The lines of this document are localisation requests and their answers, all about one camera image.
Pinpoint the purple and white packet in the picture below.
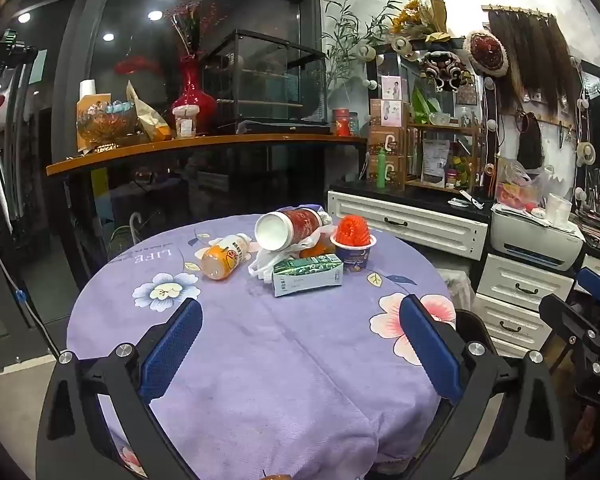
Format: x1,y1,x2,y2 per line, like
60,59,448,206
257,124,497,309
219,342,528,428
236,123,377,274
279,203,327,216

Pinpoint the dried yellow flower bouquet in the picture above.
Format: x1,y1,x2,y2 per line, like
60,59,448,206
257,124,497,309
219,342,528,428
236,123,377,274
390,0,454,44

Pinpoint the patterned glass bowl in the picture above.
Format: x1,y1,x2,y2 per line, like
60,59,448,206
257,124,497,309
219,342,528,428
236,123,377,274
76,101,139,147

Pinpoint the white and dark pouch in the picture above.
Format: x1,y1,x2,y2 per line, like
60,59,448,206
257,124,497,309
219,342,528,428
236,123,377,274
421,140,451,184

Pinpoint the wooden shelf with items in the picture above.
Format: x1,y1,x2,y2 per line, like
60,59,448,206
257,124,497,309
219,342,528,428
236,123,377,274
365,39,502,197

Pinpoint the curved wooden counter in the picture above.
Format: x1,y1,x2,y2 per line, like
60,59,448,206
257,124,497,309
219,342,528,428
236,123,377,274
46,134,368,177

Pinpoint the red paper tube cup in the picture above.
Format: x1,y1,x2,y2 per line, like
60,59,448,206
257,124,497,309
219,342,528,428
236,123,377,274
255,208,334,252

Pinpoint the black frame wall mirror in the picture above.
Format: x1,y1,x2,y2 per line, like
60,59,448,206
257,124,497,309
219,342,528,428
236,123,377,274
574,59,600,253

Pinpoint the red dried flower bouquet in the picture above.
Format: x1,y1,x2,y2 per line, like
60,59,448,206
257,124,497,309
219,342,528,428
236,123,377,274
164,0,231,58

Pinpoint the round red embroidered hat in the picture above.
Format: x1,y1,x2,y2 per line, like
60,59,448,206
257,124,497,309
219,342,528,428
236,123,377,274
463,31,510,79

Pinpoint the brown cardboard box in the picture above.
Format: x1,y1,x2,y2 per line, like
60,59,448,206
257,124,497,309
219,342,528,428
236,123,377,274
369,127,407,158
369,156,407,191

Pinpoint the white plastic bag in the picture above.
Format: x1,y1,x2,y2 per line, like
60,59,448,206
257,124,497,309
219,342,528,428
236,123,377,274
247,225,339,282

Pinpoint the brown box with photo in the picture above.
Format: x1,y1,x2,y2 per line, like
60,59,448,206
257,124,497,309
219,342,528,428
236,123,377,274
370,99,411,129

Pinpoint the orange juice bottle white label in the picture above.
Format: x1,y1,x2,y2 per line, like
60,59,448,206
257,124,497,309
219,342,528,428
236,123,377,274
200,232,251,281

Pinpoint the white plastic container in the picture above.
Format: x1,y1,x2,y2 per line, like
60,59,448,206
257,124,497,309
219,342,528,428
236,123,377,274
545,194,574,227

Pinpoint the red tin can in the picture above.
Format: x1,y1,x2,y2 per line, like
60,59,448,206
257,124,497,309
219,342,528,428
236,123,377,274
331,108,354,137

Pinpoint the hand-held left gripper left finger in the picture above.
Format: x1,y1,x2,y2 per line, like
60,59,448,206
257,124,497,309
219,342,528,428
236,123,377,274
36,298,203,480

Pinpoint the purple floral tablecloth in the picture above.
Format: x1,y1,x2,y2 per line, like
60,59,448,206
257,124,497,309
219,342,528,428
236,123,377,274
66,212,458,480

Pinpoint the yellow snack bag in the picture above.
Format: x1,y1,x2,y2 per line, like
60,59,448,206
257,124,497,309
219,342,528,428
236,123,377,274
126,81,174,142

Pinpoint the red spiky plastic ball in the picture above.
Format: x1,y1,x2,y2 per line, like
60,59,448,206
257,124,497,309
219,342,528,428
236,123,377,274
335,214,372,247

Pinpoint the thin cable with blue clip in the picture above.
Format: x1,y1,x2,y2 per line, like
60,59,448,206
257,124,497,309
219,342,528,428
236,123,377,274
0,220,62,357

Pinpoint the photo card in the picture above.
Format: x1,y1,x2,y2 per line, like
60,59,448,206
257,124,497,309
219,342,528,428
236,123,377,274
380,76,404,102

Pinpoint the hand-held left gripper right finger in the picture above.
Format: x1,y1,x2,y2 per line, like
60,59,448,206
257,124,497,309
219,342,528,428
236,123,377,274
380,294,566,480

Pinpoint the white printer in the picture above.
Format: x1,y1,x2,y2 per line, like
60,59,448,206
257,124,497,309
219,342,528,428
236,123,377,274
490,207,586,272

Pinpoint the green leafy plant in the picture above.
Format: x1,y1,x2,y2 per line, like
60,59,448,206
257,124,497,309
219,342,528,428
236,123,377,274
321,0,402,92

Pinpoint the black hair bundle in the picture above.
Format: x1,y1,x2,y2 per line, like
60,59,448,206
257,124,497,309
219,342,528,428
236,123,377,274
517,112,544,171

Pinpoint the ornate headdress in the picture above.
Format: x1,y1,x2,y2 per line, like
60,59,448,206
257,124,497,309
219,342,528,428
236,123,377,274
420,50,469,92

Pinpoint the white drawer front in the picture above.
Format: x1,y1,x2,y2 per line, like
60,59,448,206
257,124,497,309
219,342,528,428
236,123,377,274
577,254,600,282

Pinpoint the small wooden rack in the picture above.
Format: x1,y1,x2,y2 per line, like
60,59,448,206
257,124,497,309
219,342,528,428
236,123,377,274
405,120,484,194

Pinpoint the black frame glass display case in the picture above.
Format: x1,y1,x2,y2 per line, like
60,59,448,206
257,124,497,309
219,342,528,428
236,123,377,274
200,29,331,136

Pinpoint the red ceramic vase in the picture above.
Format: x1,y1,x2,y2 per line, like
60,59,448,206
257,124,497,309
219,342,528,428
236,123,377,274
172,55,218,136

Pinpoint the green drink carton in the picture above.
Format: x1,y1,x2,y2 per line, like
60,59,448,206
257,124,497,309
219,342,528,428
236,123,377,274
271,253,344,297

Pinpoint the waste bin with pale liner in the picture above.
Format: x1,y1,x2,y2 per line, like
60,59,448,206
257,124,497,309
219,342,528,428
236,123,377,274
437,267,477,312

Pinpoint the row of brown hair extensions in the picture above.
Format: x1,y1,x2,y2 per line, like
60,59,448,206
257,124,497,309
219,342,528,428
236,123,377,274
482,4,582,112

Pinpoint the blue paper cup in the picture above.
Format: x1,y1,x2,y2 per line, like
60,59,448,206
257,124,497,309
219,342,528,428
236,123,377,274
330,234,378,274

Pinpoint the clear bag with red contents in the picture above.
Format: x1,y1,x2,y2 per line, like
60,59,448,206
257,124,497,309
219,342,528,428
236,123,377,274
495,157,554,212

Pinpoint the clear plastic jar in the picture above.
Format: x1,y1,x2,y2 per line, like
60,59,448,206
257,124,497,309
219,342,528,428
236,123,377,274
173,105,201,139

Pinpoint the wide white drawer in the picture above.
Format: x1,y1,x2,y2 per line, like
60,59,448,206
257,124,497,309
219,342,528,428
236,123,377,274
328,191,489,261

